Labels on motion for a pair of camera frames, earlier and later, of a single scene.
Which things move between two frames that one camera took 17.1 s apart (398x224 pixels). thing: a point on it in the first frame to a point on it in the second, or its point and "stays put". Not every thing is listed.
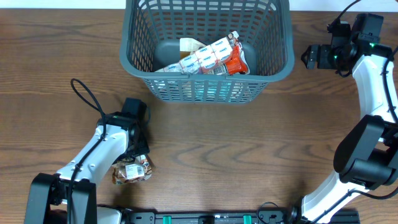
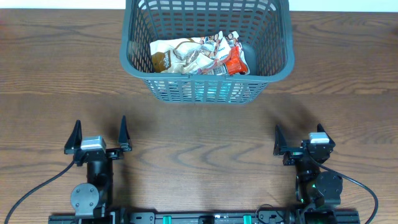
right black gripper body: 328,56 to 293,154
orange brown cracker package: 239,61 stays put
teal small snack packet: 224,94 stays put
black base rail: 268,216 stays put
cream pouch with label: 128,172 to 169,55
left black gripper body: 142,144 to 114,155
